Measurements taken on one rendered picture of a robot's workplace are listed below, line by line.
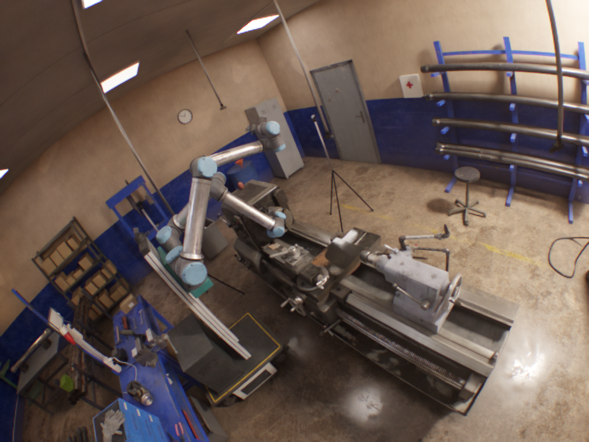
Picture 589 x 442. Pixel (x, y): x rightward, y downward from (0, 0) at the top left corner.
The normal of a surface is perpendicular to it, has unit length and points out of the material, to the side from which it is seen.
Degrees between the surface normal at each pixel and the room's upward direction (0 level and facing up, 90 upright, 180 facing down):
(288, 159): 90
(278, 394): 0
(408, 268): 0
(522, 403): 0
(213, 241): 90
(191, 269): 93
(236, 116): 90
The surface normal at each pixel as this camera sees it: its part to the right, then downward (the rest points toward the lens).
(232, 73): 0.60, 0.23
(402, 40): -0.71, 0.59
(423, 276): -0.36, -0.77
